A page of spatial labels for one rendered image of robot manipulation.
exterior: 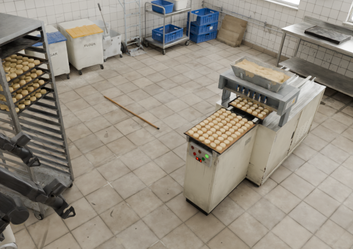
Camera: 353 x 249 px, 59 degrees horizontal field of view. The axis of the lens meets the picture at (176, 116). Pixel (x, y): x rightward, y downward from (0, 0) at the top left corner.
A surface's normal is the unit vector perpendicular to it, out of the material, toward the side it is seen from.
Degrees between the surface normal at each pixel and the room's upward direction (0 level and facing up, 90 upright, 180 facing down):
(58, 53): 92
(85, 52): 92
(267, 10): 90
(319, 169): 0
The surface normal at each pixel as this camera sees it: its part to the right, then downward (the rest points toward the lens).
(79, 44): 0.59, 0.50
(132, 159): 0.05, -0.82
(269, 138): -0.67, 0.40
